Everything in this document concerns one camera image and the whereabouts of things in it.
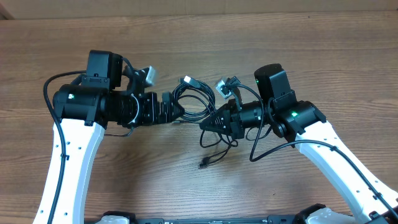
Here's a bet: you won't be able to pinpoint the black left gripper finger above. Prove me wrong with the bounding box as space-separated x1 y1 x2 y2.
161 92 185 114
165 111 185 123

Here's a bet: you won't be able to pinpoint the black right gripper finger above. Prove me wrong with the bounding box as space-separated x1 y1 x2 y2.
200 108 230 126
199 123 231 136

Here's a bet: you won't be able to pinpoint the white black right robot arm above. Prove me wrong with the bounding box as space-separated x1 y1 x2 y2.
200 63 397 223

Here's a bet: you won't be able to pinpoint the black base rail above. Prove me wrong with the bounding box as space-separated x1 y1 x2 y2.
85 211 305 224

